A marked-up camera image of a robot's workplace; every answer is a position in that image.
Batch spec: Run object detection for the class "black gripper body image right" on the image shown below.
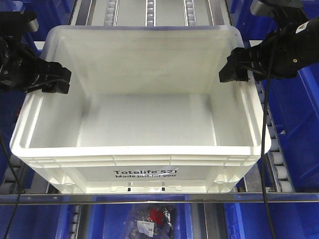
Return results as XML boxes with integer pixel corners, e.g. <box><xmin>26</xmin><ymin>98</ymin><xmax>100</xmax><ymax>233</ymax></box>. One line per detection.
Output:
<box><xmin>251</xmin><ymin>18</ymin><xmax>319</xmax><ymax>80</ymax></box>

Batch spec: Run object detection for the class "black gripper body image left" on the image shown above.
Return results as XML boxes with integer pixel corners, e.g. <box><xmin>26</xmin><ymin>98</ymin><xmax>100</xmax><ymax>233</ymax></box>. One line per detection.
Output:
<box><xmin>0</xmin><ymin>36</ymin><xmax>47</xmax><ymax>93</ymax></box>

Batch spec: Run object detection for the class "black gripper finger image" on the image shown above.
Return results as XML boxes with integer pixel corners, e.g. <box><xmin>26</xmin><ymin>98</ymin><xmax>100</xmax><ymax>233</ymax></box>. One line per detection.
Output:
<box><xmin>226</xmin><ymin>47</ymin><xmax>254</xmax><ymax>72</ymax></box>
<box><xmin>219</xmin><ymin>65</ymin><xmax>249</xmax><ymax>83</ymax></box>
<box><xmin>41</xmin><ymin>81</ymin><xmax>70</xmax><ymax>94</ymax></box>
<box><xmin>46</xmin><ymin>62</ymin><xmax>71</xmax><ymax>83</ymax></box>

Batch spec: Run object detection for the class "white plastic tote bin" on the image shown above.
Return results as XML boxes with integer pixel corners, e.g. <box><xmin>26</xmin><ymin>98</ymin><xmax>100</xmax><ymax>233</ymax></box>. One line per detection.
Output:
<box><xmin>10</xmin><ymin>25</ymin><xmax>271</xmax><ymax>194</ymax></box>

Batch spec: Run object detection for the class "blue bin left shelf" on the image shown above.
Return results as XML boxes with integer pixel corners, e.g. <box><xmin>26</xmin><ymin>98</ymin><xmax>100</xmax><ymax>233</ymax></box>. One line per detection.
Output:
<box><xmin>0</xmin><ymin>0</ymin><xmax>40</xmax><ymax>184</ymax></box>

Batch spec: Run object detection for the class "blue bin shelf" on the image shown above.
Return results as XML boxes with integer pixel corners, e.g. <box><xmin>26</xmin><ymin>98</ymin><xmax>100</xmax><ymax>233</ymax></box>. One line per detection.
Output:
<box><xmin>0</xmin><ymin>0</ymin><xmax>40</xmax><ymax>184</ymax></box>
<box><xmin>269</xmin><ymin>64</ymin><xmax>319</xmax><ymax>192</ymax></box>

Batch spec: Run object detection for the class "blue bin right shelf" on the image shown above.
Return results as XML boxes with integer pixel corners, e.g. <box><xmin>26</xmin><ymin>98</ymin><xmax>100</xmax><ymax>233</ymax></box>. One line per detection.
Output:
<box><xmin>269</xmin><ymin>64</ymin><xmax>319</xmax><ymax>192</ymax></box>

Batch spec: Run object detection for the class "blue bin lower centre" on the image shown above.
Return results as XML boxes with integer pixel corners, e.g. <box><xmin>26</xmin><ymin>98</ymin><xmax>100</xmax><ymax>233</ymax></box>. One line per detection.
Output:
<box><xmin>86</xmin><ymin>203</ymin><xmax>193</xmax><ymax>239</ymax></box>

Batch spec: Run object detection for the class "blue bin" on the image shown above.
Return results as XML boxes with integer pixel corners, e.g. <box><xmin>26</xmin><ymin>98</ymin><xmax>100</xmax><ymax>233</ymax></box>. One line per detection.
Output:
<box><xmin>7</xmin><ymin>205</ymin><xmax>75</xmax><ymax>239</ymax></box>
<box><xmin>86</xmin><ymin>203</ymin><xmax>193</xmax><ymax>239</ymax></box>
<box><xmin>224</xmin><ymin>202</ymin><xmax>319</xmax><ymax>239</ymax></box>

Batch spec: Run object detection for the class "blue bin lower left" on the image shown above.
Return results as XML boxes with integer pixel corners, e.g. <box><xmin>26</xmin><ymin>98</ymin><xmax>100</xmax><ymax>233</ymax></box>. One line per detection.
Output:
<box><xmin>7</xmin><ymin>205</ymin><xmax>75</xmax><ymax>239</ymax></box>

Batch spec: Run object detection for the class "blue bin lower right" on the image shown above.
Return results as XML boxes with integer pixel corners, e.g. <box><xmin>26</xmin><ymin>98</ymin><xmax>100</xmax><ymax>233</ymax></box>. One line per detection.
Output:
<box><xmin>224</xmin><ymin>202</ymin><xmax>319</xmax><ymax>239</ymax></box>

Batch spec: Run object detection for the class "right white roller track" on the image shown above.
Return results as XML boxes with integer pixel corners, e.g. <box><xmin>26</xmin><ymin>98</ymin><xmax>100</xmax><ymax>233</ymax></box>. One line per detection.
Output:
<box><xmin>243</xmin><ymin>41</ymin><xmax>295</xmax><ymax>193</ymax></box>

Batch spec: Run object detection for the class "clear bag with parts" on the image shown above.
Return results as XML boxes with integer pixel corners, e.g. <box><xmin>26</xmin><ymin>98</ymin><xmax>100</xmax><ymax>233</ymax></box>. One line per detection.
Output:
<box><xmin>123</xmin><ymin>204</ymin><xmax>176</xmax><ymax>239</ymax></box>

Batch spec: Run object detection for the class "grey camera mount image right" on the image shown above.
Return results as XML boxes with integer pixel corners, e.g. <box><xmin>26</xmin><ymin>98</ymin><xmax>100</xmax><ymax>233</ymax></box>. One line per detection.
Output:
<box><xmin>250</xmin><ymin>0</ymin><xmax>304</xmax><ymax>16</ymax></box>

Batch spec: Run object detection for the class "black cable image right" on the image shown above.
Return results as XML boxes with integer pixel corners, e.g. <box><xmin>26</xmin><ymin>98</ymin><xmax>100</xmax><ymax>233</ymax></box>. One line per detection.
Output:
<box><xmin>261</xmin><ymin>38</ymin><xmax>278</xmax><ymax>239</ymax></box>

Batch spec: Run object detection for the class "metal shelf front rail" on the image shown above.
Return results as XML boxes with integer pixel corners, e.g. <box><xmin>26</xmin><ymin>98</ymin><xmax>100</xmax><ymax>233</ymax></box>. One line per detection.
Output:
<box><xmin>0</xmin><ymin>192</ymin><xmax>319</xmax><ymax>205</ymax></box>

